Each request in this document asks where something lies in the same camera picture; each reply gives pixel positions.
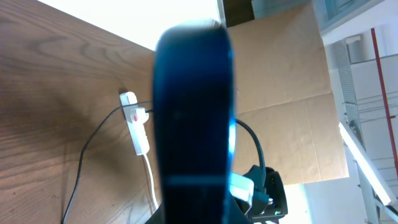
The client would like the blue Galaxy smartphone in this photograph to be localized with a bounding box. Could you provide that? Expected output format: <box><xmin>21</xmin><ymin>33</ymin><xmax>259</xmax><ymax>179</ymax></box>
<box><xmin>152</xmin><ymin>23</ymin><xmax>236</xmax><ymax>223</ymax></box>

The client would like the black USB charging cable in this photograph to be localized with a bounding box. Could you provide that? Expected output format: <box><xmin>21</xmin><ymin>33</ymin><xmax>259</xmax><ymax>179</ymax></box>
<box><xmin>60</xmin><ymin>101</ymin><xmax>155</xmax><ymax>224</ymax></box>

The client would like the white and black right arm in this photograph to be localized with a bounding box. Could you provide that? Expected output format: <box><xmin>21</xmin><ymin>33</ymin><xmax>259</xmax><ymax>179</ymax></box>
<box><xmin>228</xmin><ymin>165</ymin><xmax>288</xmax><ymax>224</ymax></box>

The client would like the white power strip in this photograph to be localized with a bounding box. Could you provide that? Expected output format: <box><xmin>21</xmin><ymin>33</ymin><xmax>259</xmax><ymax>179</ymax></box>
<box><xmin>119</xmin><ymin>91</ymin><xmax>150</xmax><ymax>156</ymax></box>

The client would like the brown cardboard sheet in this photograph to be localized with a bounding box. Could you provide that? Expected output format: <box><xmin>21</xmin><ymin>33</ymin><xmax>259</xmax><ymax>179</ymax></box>
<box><xmin>228</xmin><ymin>3</ymin><xmax>348</xmax><ymax>185</ymax></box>

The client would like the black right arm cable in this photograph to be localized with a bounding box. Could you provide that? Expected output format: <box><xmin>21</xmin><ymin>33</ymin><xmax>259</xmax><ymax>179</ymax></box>
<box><xmin>234</xmin><ymin>118</ymin><xmax>267</xmax><ymax>187</ymax></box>

